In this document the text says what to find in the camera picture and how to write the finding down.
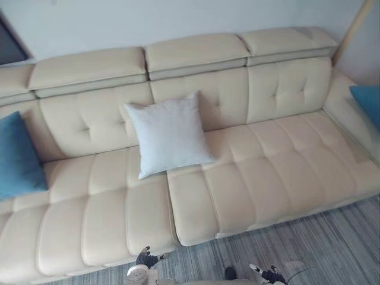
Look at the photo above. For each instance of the dark robot foot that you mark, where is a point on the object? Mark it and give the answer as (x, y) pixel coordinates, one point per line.
(230, 273)

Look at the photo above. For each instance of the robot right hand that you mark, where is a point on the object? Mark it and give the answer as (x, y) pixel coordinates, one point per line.
(271, 276)

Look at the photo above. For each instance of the blue square cushion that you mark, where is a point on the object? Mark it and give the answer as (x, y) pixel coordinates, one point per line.
(368, 102)
(16, 160)

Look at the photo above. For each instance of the dark framed window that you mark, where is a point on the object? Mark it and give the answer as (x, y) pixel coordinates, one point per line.
(10, 41)

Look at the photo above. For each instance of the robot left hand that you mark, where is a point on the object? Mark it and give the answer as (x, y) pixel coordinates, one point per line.
(147, 261)

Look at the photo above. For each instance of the white square cushion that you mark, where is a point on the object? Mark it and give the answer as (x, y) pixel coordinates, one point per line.
(169, 133)

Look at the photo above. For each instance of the cream leather sofa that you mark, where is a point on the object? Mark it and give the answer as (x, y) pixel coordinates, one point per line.
(237, 166)

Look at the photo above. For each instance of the light wooden pole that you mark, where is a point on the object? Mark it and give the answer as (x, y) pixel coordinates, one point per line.
(351, 31)

